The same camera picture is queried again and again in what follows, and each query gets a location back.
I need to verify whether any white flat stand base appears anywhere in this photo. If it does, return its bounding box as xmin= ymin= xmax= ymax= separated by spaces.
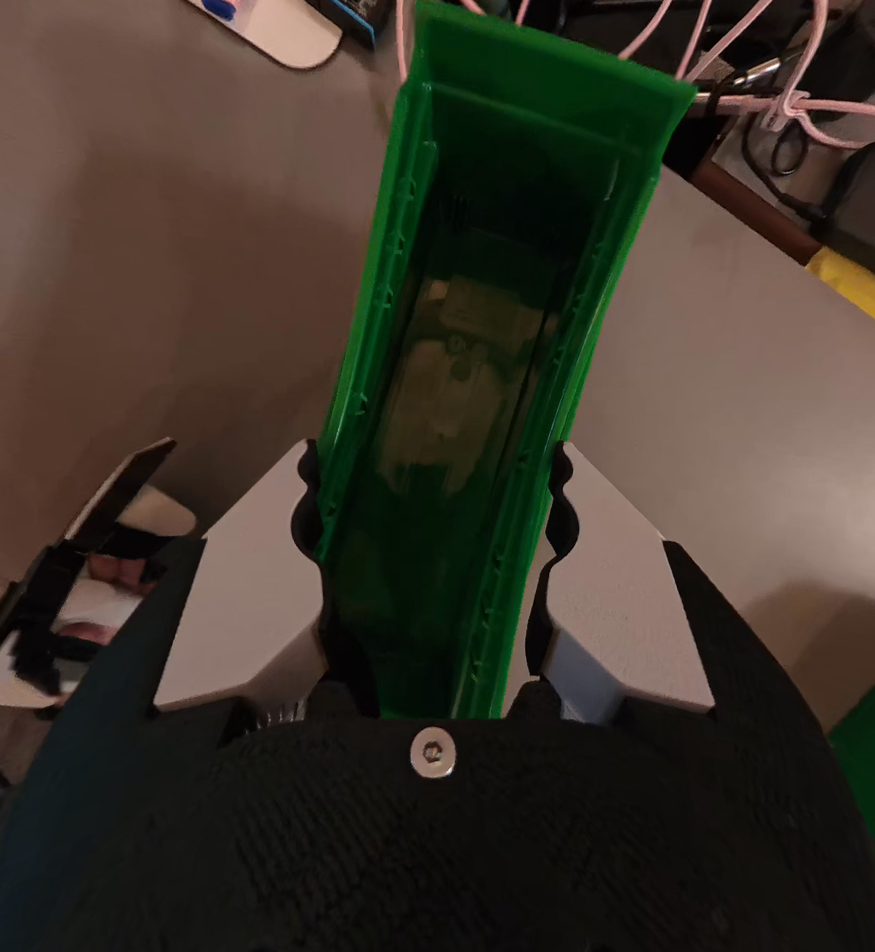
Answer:
xmin=185 ymin=0 xmax=345 ymax=70

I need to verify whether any pink cable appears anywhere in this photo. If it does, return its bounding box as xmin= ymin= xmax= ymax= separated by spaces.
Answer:
xmin=396 ymin=0 xmax=875 ymax=151

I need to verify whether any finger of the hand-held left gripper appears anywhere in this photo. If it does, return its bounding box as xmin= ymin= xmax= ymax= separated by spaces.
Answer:
xmin=62 ymin=437 xmax=178 ymax=551

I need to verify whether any black box blue edge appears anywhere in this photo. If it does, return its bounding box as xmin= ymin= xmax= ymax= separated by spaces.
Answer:
xmin=305 ymin=0 xmax=395 ymax=51

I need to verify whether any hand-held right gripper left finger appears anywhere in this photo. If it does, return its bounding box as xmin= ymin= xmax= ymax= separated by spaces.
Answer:
xmin=153 ymin=439 xmax=349 ymax=715

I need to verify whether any yellow tape strip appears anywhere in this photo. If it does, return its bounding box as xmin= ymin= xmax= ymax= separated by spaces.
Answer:
xmin=806 ymin=249 xmax=875 ymax=345

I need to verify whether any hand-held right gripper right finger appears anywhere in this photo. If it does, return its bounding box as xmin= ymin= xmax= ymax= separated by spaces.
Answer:
xmin=524 ymin=441 xmax=715 ymax=722

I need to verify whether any black power bank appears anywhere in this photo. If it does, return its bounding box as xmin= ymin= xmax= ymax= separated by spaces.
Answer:
xmin=813 ymin=141 xmax=875 ymax=295

